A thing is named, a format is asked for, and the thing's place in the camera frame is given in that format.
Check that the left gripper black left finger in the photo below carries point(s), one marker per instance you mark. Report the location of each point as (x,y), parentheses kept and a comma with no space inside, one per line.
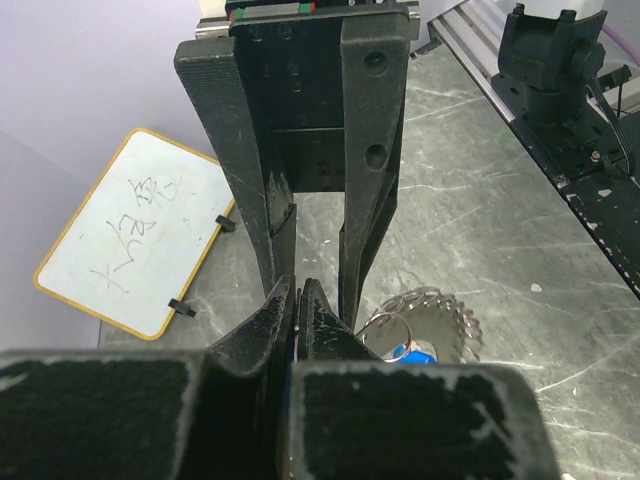
(212,413)

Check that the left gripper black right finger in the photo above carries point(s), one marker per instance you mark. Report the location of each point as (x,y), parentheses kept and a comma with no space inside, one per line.
(354,416)

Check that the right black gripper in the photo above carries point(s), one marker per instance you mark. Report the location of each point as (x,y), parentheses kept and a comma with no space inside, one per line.
(309,97)

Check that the blue tagged key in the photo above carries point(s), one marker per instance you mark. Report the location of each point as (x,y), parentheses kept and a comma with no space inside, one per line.
(402,354)

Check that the yellow framed whiteboard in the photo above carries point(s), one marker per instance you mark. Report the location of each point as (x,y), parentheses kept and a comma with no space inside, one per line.
(140,235)

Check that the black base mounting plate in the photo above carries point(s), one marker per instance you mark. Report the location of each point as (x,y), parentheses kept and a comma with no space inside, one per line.
(606,204)

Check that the aluminium rail frame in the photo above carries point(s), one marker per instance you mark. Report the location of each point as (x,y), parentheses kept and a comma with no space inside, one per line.
(473,31)

